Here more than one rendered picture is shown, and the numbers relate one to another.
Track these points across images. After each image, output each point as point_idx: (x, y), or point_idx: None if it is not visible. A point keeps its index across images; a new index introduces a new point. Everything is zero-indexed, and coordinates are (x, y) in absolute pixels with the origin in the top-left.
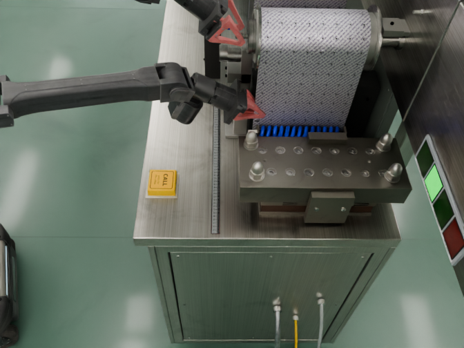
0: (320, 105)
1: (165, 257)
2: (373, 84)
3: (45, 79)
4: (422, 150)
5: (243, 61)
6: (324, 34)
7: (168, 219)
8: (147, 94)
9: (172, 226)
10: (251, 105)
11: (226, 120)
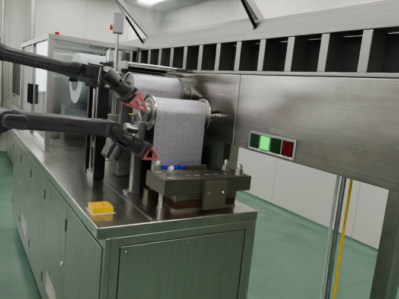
0: (187, 149)
1: (116, 255)
2: (205, 147)
3: None
4: (251, 139)
5: (140, 129)
6: (184, 105)
7: (117, 220)
8: (100, 129)
9: (121, 221)
10: (152, 148)
11: (142, 153)
